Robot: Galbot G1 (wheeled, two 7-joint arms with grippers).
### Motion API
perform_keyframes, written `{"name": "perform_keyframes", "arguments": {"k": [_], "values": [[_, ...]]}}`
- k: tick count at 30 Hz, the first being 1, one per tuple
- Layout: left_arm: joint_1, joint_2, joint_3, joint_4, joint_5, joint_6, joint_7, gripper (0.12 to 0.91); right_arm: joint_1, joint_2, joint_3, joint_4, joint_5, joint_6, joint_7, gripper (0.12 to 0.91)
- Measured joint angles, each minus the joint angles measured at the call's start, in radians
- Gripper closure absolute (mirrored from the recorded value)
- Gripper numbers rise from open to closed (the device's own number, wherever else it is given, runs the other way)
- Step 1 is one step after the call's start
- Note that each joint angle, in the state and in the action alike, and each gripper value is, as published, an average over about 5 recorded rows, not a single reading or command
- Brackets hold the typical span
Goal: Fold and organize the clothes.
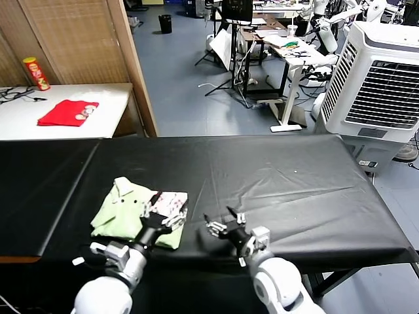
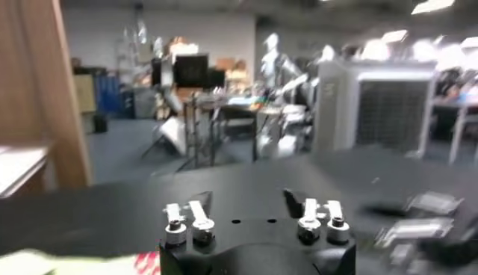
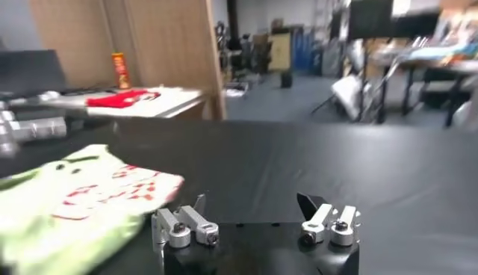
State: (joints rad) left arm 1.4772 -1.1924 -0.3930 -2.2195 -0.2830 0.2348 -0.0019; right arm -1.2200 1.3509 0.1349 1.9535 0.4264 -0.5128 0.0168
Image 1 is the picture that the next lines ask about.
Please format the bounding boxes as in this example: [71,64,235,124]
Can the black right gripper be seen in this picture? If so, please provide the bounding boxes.
[202,205,255,256]

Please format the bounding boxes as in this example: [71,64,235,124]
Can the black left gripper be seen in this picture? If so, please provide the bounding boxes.
[136,192,190,253]

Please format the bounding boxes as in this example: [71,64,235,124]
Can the light green shirt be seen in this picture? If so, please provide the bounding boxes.
[90,176,190,250]

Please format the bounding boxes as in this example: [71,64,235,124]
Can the black table cover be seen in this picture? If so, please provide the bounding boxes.
[0,133,419,274]

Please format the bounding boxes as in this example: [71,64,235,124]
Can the white side table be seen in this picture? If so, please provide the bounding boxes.
[0,83,134,141]

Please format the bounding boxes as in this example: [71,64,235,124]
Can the folded red shirt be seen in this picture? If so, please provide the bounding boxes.
[37,99,100,128]

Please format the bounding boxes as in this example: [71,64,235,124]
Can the white standing desk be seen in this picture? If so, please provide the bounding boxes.
[261,34,338,133]

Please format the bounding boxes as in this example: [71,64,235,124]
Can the black tripod stand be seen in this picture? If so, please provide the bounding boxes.
[195,19,251,109]

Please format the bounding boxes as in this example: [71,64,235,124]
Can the white reflector panel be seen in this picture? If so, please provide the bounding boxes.
[209,28,234,71]

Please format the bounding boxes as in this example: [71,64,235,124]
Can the red chips can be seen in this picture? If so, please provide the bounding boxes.
[22,57,52,92]

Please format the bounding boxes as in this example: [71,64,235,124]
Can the black trash bin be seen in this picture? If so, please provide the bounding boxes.
[158,14,173,34]

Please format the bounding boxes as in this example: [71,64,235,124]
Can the brown desk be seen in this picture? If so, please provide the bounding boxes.
[240,12,291,42]

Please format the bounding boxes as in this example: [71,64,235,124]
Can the white air cooler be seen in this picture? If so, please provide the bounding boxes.
[316,21,419,176]

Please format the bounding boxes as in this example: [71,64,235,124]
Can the white humanoid robot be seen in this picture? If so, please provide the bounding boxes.
[316,0,389,29]
[302,0,340,56]

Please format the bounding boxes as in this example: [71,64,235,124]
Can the black monitor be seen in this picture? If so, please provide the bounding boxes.
[221,0,255,26]

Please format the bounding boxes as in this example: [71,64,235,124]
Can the gray right wrist camera mount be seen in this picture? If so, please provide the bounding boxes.
[238,226,271,266]

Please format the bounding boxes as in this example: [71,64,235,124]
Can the gray wrist camera mount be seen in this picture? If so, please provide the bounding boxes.
[71,241,130,266]
[238,226,271,266]

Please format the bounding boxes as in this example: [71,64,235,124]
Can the gray left wrist camera mount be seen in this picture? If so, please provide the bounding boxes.
[71,241,130,266]

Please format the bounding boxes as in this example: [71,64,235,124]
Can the black cables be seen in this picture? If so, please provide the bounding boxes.
[0,85,48,105]

